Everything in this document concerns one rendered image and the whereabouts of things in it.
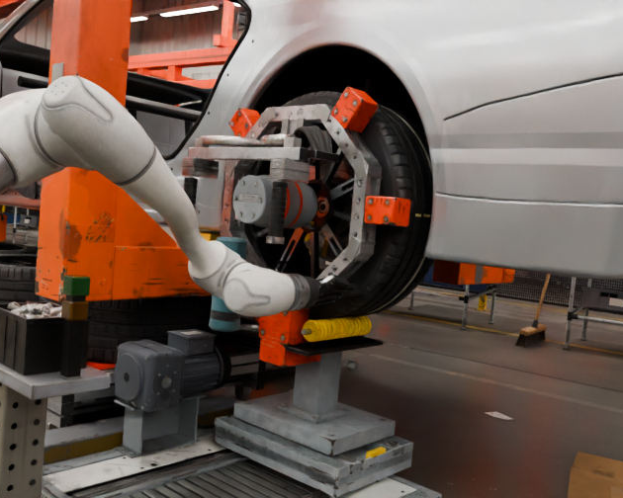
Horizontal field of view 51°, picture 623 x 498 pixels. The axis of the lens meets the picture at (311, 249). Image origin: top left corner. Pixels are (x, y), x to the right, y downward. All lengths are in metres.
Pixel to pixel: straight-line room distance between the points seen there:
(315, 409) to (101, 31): 1.24
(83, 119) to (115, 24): 0.95
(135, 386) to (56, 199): 0.57
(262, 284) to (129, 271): 0.69
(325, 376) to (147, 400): 0.52
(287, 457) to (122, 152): 1.09
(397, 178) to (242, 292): 0.54
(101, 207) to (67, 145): 0.84
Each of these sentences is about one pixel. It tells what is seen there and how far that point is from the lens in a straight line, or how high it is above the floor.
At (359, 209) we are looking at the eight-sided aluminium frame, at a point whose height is 0.85.
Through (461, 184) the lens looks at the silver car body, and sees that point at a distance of 1.63.
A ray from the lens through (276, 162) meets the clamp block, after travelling 1.56.
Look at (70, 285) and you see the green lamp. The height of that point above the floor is 0.64.
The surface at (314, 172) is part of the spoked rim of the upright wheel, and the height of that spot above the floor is 0.95.
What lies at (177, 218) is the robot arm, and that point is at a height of 0.79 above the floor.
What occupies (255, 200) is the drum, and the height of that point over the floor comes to 0.85.
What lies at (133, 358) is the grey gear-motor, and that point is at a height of 0.38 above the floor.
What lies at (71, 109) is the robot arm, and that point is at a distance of 1.10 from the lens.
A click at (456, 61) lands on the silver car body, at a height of 1.23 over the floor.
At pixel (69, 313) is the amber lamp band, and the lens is 1.39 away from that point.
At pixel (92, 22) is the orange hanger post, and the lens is 2.00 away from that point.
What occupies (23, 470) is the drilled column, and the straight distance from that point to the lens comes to 1.68.
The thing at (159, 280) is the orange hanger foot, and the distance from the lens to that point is 2.11.
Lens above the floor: 0.83
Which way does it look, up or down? 3 degrees down
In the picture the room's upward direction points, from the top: 5 degrees clockwise
